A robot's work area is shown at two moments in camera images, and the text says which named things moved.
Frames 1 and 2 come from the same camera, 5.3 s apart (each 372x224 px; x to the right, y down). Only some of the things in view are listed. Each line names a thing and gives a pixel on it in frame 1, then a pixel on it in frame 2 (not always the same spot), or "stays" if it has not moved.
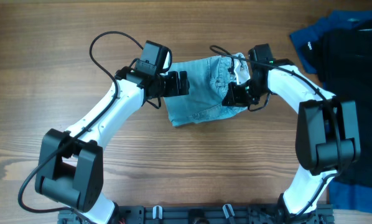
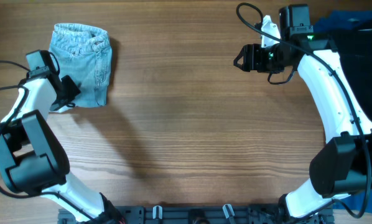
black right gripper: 234,98 to 251,60
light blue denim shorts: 209,78 to 83,53
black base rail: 208,214 stays
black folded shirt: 350,61 stays
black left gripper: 173,89 to 74,92
